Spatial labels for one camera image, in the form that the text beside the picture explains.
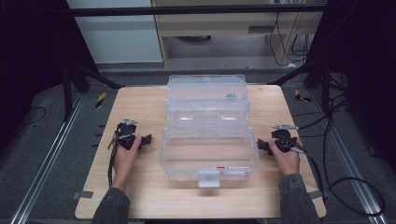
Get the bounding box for black metal stand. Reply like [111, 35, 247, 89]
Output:
[267, 57, 332, 117]
[61, 59, 126, 123]

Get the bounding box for black horizontal bar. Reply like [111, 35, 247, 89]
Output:
[69, 4, 329, 19]

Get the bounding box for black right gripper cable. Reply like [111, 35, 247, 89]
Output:
[289, 141, 327, 200]

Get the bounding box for grey tape piece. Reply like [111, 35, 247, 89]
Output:
[307, 189, 325, 201]
[72, 190, 94, 200]

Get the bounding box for thin black floor cable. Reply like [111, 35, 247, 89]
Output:
[18, 105, 48, 127]

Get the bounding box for yellow black floor tape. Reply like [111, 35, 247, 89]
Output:
[293, 89, 313, 104]
[94, 91, 107, 109]

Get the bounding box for hanging black desk cables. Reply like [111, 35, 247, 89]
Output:
[268, 11, 313, 68]

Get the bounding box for person's right hand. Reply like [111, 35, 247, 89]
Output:
[268, 137, 302, 178]

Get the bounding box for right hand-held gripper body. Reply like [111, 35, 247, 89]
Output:
[270, 124, 310, 155]

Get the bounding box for clear plastic storage box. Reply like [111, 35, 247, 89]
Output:
[158, 74, 262, 189]

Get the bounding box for white cabinet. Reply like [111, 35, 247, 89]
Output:
[66, 0, 164, 65]

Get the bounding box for aluminium floor rail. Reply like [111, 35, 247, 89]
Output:
[8, 92, 86, 224]
[311, 91, 389, 224]

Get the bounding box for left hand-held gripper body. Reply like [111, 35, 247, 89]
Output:
[107, 118, 145, 151]

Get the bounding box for dark curtain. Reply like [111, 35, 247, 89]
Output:
[0, 0, 98, 150]
[306, 0, 396, 171]

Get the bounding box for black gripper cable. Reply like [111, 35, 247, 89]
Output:
[289, 141, 327, 200]
[106, 136, 119, 189]

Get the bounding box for person's left hand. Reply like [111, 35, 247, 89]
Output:
[111, 134, 143, 190]

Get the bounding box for black looped floor cable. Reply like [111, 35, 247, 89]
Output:
[292, 91, 387, 217]

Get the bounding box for light wooden desk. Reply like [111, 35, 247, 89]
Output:
[151, 0, 325, 68]

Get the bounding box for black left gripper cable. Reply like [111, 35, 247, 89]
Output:
[106, 136, 119, 189]

